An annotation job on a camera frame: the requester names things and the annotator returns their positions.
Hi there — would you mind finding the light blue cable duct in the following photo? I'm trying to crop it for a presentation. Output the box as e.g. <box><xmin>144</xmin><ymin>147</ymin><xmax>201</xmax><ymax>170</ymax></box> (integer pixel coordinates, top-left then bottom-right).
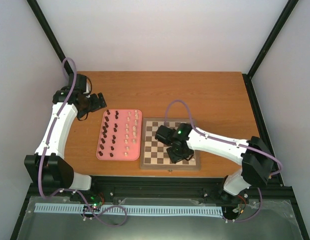
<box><xmin>34</xmin><ymin>203</ymin><xmax>223</xmax><ymax>218</ymax></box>

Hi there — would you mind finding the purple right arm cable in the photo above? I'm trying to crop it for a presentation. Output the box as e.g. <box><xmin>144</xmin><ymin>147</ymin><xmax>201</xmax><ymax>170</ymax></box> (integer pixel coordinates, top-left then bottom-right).
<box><xmin>163</xmin><ymin>99</ymin><xmax>283</xmax><ymax>224</ymax></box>

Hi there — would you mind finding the black aluminium frame rail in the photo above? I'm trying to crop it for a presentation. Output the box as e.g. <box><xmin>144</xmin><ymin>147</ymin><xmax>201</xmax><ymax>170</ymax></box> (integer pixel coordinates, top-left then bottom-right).
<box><xmin>92</xmin><ymin>74</ymin><xmax>296</xmax><ymax>206</ymax></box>

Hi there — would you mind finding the wooden chess board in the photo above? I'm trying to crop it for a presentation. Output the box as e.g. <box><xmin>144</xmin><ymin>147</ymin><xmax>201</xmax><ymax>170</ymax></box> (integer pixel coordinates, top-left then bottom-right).
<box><xmin>139</xmin><ymin>117</ymin><xmax>202</xmax><ymax>172</ymax></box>

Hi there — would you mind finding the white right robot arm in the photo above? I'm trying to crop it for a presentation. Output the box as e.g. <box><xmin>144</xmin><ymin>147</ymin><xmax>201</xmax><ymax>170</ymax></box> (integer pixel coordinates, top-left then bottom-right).
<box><xmin>155</xmin><ymin>123</ymin><xmax>274</xmax><ymax>196</ymax></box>

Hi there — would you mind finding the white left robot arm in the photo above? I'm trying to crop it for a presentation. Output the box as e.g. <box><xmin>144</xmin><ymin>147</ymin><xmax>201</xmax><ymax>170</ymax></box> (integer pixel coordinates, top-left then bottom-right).
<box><xmin>24</xmin><ymin>73</ymin><xmax>107</xmax><ymax>202</ymax></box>

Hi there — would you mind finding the pink plastic tray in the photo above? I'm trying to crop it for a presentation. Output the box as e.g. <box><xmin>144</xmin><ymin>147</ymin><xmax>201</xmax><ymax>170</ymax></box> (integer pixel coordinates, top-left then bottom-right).
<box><xmin>96</xmin><ymin>109</ymin><xmax>143</xmax><ymax>161</ymax></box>

